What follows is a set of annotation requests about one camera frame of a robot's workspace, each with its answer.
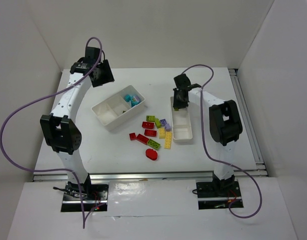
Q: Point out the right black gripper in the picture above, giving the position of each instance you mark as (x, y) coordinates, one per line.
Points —
(181, 97)

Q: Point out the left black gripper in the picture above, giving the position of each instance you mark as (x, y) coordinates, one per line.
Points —
(103, 73)

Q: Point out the small teal lego brick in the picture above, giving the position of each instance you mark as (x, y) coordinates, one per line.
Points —
(127, 98)

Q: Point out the teal rounded printed lego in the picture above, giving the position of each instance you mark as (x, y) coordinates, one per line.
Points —
(134, 100)

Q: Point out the red long lego brick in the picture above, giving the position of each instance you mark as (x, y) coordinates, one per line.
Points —
(142, 139)

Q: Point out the small red lego brick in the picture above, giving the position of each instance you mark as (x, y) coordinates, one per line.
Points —
(132, 136)

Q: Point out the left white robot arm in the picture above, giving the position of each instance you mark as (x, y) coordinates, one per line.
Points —
(59, 129)

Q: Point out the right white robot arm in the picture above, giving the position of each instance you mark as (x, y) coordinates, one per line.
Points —
(225, 127)

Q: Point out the right white divided container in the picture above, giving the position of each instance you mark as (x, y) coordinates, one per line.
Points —
(180, 124)

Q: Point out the white divided container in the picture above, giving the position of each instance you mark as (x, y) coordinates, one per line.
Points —
(109, 111)
(180, 124)

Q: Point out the purple square lego brick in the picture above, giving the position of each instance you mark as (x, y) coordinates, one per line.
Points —
(163, 122)

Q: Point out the green sloped lego brick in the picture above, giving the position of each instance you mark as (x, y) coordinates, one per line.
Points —
(157, 123)

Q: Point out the light purple small lego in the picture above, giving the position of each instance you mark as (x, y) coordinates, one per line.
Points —
(168, 128)

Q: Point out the left white divided container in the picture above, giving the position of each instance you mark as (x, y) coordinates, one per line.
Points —
(109, 111)

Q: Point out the green lego brick centre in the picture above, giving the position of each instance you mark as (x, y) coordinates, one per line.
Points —
(150, 118)

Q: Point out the yellow square lego brick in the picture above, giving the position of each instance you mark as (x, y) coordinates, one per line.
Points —
(162, 133)

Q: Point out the yellow long lego plate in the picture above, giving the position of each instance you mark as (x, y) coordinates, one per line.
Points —
(168, 140)

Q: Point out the red sloped lego upper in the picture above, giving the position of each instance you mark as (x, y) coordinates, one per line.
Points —
(148, 125)

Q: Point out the red sloped lego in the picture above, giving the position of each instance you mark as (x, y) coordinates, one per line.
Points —
(148, 125)
(150, 133)

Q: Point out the red sloped lego middle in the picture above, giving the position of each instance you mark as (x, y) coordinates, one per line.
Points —
(150, 133)

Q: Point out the green long lego brick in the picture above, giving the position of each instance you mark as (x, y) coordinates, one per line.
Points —
(153, 144)

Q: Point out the red apple shaped lego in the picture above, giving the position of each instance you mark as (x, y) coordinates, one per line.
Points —
(151, 154)

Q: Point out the aluminium front rail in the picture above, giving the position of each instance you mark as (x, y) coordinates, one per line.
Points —
(129, 176)

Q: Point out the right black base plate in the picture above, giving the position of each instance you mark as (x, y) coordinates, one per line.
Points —
(210, 199)

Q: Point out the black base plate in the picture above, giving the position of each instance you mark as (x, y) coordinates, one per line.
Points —
(210, 199)
(98, 198)

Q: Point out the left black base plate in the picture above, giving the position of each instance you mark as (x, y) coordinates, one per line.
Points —
(98, 198)

